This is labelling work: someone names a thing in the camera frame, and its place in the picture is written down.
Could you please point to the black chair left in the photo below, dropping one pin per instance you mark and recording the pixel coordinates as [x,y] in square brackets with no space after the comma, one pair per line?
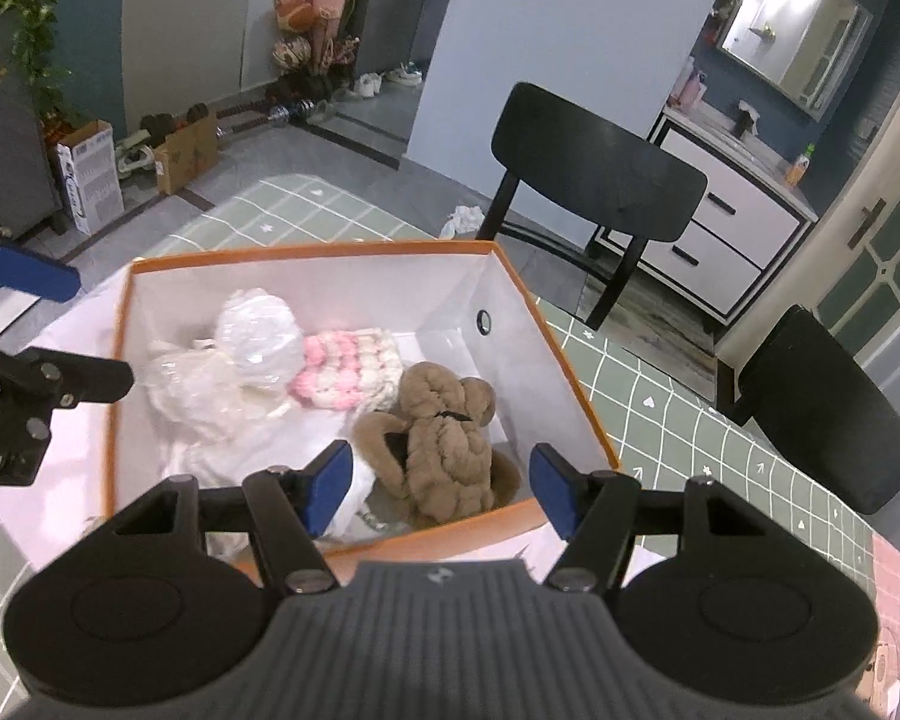
[596,171]

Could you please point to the dark cabinet with plants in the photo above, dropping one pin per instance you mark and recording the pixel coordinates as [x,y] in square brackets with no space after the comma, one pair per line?
[28,195]

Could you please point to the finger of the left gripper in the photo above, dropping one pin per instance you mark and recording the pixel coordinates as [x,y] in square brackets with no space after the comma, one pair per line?
[80,378]
[32,273]

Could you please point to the white soft ball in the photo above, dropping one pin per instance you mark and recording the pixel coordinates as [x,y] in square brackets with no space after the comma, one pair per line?
[258,331]

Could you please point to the wall mirror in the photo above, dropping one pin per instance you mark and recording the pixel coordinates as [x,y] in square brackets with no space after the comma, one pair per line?
[802,48]

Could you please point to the orange cardboard box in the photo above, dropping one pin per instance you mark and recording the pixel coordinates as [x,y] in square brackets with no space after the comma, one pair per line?
[429,361]

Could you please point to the brown cardboard box on floor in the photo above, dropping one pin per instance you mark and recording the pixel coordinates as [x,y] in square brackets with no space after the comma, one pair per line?
[186,154]

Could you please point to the white cardboard box on floor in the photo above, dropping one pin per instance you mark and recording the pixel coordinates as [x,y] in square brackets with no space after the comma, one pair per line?
[87,168]

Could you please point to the green ivy plant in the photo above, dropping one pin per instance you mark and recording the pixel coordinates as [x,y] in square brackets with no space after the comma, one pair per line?
[33,47]

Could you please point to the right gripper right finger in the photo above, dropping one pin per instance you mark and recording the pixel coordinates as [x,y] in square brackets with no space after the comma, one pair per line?
[593,514]

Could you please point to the green white door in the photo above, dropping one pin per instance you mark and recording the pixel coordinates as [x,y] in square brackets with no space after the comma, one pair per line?
[865,299]

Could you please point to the pink white crochet item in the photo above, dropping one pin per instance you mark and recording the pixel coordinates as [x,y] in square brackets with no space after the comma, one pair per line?
[349,370]

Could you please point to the green cap bottle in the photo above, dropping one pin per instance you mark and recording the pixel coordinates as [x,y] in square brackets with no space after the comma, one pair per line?
[800,165]

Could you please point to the white drawer cabinet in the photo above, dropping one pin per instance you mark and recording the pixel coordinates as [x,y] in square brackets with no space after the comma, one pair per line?
[745,228]

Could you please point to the black chair right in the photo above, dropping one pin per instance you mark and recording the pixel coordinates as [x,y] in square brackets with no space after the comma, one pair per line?
[818,408]

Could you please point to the black sideboard cabinet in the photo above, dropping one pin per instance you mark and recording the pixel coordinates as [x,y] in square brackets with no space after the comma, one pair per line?
[395,32]

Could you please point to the white plastic ball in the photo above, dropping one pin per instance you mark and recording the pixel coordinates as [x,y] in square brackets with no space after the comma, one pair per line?
[219,393]

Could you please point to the black chair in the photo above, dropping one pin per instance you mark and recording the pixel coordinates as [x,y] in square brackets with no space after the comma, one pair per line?
[818,408]
[596,171]

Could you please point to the green checked tablecloth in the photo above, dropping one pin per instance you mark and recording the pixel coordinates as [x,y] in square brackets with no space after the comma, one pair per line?
[663,433]

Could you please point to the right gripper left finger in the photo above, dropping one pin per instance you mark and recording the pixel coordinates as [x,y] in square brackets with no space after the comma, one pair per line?
[288,510]

